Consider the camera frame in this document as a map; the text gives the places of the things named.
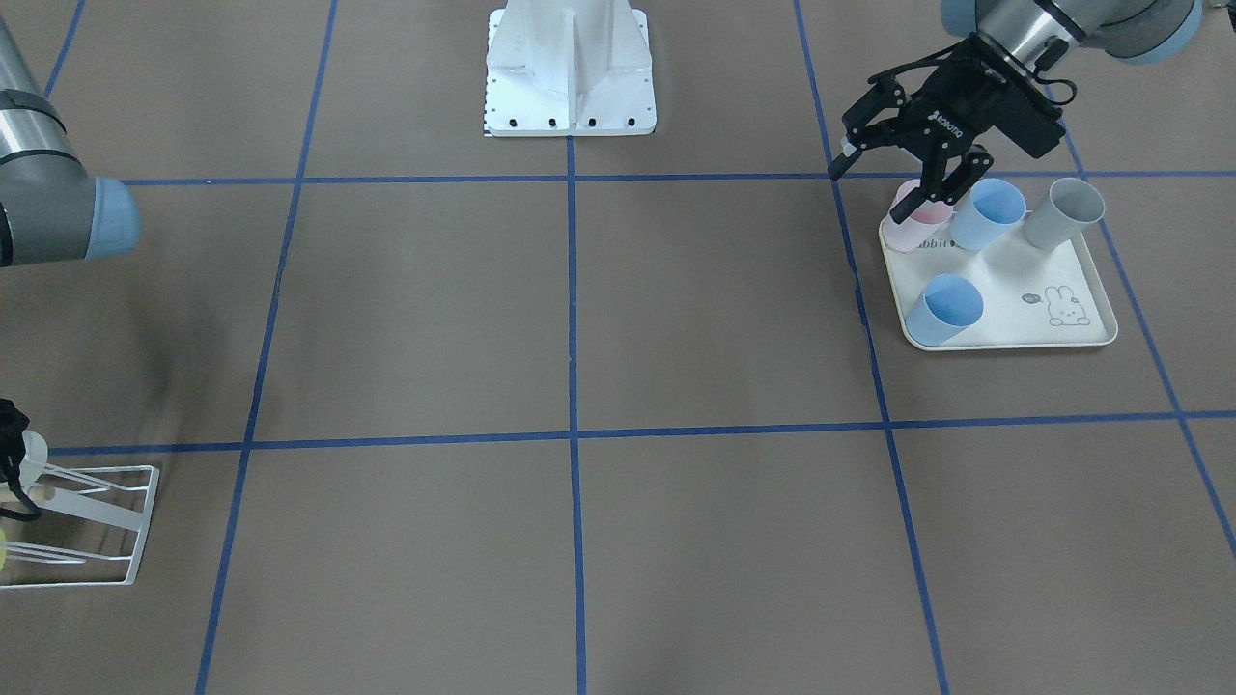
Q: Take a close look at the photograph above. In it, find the blue cup near rabbit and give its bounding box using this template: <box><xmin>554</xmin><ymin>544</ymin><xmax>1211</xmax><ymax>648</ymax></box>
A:
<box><xmin>904</xmin><ymin>273</ymin><xmax>985</xmax><ymax>348</ymax></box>

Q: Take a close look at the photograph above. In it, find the cream plastic tray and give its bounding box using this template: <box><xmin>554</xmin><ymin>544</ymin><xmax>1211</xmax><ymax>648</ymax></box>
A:
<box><xmin>879</xmin><ymin>225</ymin><xmax>1119</xmax><ymax>351</ymax></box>

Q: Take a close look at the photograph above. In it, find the pale green plastic cup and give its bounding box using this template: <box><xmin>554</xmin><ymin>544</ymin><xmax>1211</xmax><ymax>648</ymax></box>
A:
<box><xmin>19</xmin><ymin>430</ymin><xmax>48</xmax><ymax>491</ymax></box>

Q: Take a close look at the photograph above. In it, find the blue cup by pink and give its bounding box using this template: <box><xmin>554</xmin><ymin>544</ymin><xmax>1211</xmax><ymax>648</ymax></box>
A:
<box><xmin>950</xmin><ymin>178</ymin><xmax>1027</xmax><ymax>251</ymax></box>

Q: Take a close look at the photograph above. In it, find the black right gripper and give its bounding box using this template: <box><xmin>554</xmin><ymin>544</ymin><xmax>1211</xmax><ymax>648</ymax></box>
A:
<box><xmin>1</xmin><ymin>399</ymin><xmax>42</xmax><ymax>522</ymax></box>

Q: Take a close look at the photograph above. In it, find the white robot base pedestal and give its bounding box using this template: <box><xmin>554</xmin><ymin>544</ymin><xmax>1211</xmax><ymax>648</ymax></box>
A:
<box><xmin>483</xmin><ymin>1</ymin><xmax>658</xmax><ymax>139</ymax></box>

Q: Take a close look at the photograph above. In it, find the white wire cup rack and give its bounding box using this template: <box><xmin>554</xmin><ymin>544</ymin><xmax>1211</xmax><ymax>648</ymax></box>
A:
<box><xmin>2</xmin><ymin>463</ymin><xmax>159</xmax><ymax>591</ymax></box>

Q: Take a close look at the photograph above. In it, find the pink plastic cup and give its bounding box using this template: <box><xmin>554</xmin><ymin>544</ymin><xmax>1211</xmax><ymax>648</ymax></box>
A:
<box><xmin>880</xmin><ymin>181</ymin><xmax>954</xmax><ymax>254</ymax></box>

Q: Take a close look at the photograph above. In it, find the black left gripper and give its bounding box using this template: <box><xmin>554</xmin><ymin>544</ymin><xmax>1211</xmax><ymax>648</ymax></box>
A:
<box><xmin>829</xmin><ymin>37</ymin><xmax>1065</xmax><ymax>223</ymax></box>

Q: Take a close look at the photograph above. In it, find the grey plastic cup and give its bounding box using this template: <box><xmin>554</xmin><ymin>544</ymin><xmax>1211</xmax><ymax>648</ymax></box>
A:
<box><xmin>1023</xmin><ymin>178</ymin><xmax>1107</xmax><ymax>250</ymax></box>

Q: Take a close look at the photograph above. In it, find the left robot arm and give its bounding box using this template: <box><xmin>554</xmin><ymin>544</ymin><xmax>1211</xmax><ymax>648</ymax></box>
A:
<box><xmin>829</xmin><ymin>1</ymin><xmax>1204</xmax><ymax>223</ymax></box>

